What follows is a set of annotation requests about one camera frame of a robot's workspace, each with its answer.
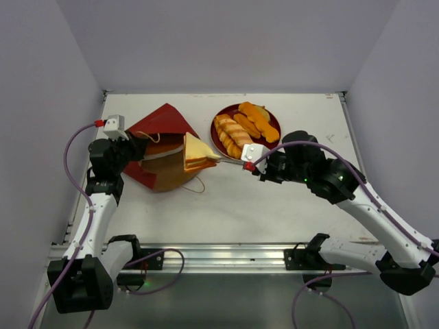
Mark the long twisted glazed bread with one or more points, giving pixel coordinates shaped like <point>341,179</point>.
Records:
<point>231,147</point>

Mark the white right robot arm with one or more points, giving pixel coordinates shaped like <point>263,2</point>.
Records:
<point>404,259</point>

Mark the fake sandwich slice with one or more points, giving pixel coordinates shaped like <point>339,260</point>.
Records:
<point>197,155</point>

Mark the orange croissant bread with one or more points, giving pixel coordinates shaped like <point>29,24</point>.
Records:
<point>234,130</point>

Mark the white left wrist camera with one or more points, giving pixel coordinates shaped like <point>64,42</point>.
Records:
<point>113,127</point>

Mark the metal tongs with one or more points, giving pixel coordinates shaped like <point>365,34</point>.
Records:
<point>226,160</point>

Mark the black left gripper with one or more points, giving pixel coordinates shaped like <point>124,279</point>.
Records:
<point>136,144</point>

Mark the red paper bag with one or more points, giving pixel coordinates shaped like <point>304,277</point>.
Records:
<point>165,125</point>

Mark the round seeded bread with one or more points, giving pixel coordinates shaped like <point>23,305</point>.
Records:
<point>264,112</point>

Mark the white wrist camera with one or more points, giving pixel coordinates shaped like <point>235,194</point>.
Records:
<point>113,127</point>
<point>252,152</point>

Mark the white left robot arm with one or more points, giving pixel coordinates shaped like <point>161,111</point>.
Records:
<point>84,278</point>

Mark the round red tray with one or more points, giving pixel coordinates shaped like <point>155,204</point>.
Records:
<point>230,111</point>

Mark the aluminium front rail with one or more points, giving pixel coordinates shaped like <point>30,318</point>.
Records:
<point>252,258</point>

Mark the long orange lumpy bread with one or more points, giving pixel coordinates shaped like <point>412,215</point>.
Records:
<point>261,123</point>

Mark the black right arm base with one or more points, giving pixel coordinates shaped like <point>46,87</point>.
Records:
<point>305,257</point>

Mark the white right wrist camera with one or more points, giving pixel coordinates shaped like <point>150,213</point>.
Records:
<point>252,152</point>

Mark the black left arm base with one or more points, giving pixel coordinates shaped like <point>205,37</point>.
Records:
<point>134,278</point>

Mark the orange oval bread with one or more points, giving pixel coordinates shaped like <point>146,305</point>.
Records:
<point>155,150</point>

